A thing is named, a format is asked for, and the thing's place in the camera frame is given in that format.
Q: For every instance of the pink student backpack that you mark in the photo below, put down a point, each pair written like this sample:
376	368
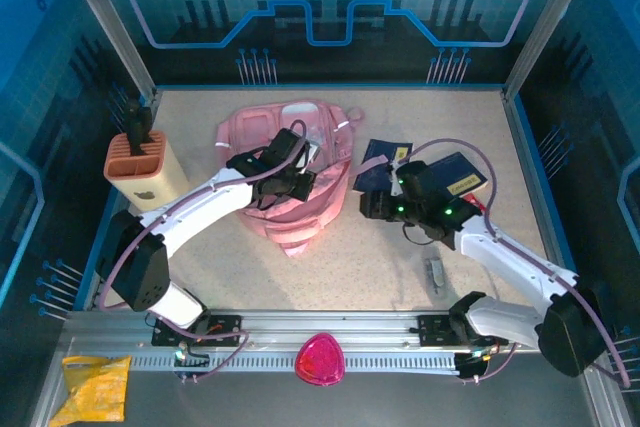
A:
300	212

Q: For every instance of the thin dark blue booklet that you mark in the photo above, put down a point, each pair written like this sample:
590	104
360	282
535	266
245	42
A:
380	162

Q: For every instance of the thick dark blue book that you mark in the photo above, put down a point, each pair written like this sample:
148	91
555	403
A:
460	172

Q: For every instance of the small red booklet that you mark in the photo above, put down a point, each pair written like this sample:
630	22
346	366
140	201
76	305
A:
475	204

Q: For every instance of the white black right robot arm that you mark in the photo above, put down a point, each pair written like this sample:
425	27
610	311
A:
510	267

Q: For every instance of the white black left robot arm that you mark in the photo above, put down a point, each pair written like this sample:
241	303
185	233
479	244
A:
200	212

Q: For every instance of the yellow plastic bag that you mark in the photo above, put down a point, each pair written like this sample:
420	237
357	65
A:
92	389

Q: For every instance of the cream knife block orange top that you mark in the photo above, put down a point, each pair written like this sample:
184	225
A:
160	182

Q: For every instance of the aluminium front beam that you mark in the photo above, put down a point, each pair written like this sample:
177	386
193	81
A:
330	322

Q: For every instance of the pink triangular container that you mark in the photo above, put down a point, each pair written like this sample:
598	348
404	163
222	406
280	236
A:
320	359

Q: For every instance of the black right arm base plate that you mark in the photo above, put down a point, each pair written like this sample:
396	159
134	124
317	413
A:
430	329

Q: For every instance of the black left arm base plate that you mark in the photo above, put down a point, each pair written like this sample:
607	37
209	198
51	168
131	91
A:
225	327

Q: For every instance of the aluminium frame post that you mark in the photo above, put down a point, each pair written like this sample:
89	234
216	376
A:
112	27
546	22

